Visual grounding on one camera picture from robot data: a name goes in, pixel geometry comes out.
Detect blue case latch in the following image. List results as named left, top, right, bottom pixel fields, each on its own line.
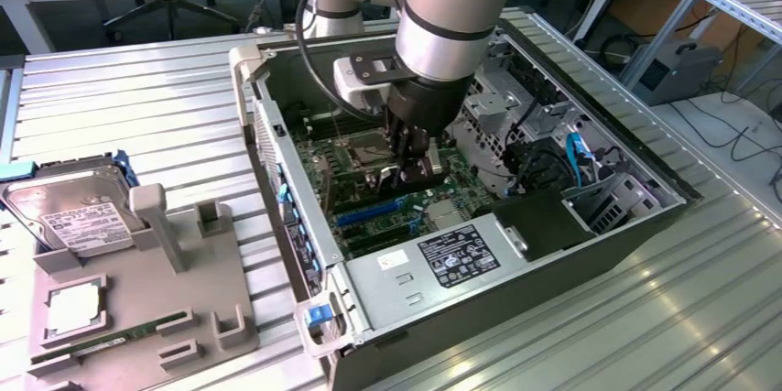
left=303, top=303, right=335, bottom=329

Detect black floor cables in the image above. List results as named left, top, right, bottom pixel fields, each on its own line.
left=664, top=88, right=782, bottom=161

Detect silver power supply unit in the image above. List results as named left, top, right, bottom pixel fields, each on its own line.
left=339, top=212, right=532, bottom=335

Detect blue expansion slot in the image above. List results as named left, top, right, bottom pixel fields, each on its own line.
left=333, top=201, right=408, bottom=230

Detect grey computer tower with handle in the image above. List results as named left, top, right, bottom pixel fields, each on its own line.
left=628, top=40, right=726, bottom=106

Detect CPU socket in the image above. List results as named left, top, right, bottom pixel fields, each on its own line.
left=340, top=132, right=392, bottom=168

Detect black office chair base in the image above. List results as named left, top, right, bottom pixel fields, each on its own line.
left=101, top=0, right=240, bottom=43

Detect aluminium slat frame table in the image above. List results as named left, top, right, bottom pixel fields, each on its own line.
left=622, top=0, right=782, bottom=90

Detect black graphics card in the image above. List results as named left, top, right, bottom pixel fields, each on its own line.
left=321, top=155, right=451, bottom=221

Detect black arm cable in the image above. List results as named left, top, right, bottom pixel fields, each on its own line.
left=296, top=0, right=381, bottom=123

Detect green RAM stick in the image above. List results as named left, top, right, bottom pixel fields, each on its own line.
left=29, top=310, right=191, bottom=363

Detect silver CPU chip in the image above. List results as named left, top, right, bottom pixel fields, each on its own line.
left=45, top=283, right=103, bottom=335

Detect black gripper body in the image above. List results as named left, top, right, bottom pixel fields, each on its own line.
left=383, top=73, right=475, bottom=139

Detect blue SATA wire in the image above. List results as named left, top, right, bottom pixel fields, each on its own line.
left=566, top=132, right=591, bottom=190

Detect silver hard disk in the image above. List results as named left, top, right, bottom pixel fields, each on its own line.
left=0, top=166, right=136, bottom=258

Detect silver disk bay bracket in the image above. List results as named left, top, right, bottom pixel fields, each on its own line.
left=560, top=166, right=688, bottom=236

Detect green motherboard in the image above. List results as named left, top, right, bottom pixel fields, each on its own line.
left=285, top=102, right=508, bottom=259

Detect open black PC case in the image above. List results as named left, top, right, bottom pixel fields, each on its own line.
left=228, top=17, right=703, bottom=391

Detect black wire bundle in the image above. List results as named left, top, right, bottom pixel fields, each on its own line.
left=506, top=138, right=575, bottom=200

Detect grey parts rack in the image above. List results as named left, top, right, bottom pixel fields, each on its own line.
left=23, top=182, right=263, bottom=391

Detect black plastic shroud box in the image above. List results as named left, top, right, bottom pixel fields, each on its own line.
left=472, top=189, right=600, bottom=264

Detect silver metal drive cage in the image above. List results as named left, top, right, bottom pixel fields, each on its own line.
left=455, top=27, right=612, bottom=200

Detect silver chipset heatsink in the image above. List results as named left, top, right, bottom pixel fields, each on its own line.
left=427, top=201, right=471, bottom=223

